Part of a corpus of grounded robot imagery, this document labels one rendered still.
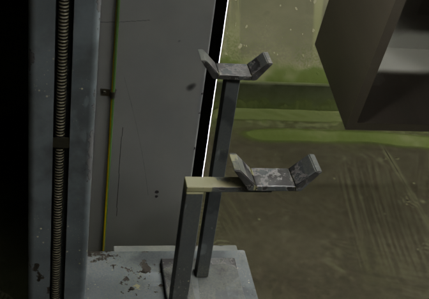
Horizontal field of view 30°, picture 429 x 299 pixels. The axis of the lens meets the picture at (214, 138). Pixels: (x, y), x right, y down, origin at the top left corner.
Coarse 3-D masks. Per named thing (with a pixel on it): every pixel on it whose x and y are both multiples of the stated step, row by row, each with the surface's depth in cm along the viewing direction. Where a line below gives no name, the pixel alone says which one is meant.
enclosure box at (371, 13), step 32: (352, 0) 202; (384, 0) 184; (416, 0) 224; (320, 32) 225; (352, 32) 202; (384, 32) 184; (416, 32) 232; (352, 64) 201; (384, 64) 228; (416, 64) 231; (352, 96) 201; (384, 96) 218; (416, 96) 220; (352, 128) 206; (384, 128) 208; (416, 128) 209
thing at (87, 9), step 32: (32, 0) 66; (64, 0) 66; (96, 0) 67; (32, 32) 67; (64, 32) 68; (96, 32) 68; (32, 64) 69; (64, 64) 70; (96, 64) 70; (32, 96) 71; (64, 96) 71; (32, 128) 72; (64, 128) 73; (32, 160) 74; (64, 160) 76; (32, 192) 76; (64, 192) 78; (32, 224) 78; (64, 224) 81; (32, 256) 81; (64, 256) 83; (32, 288) 83; (64, 288) 84
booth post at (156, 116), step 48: (144, 0) 121; (192, 0) 122; (144, 48) 125; (192, 48) 127; (96, 96) 129; (144, 96) 130; (192, 96) 132; (96, 144) 134; (144, 144) 135; (192, 144) 137; (96, 192) 139; (144, 192) 141; (96, 240) 145; (144, 240) 147
